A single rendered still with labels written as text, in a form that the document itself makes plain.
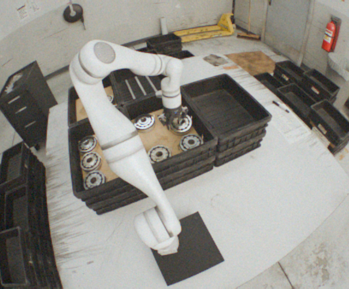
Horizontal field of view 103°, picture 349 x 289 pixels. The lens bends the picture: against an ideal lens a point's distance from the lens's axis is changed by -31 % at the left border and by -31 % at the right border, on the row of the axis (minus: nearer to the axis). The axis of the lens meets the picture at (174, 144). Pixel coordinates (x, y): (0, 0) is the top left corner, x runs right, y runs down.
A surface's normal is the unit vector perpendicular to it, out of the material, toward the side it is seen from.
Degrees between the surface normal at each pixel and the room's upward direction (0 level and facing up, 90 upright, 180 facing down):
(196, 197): 0
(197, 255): 1
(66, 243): 0
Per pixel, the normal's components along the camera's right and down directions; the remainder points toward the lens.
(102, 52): 0.75, -0.18
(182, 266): -0.07, -0.60
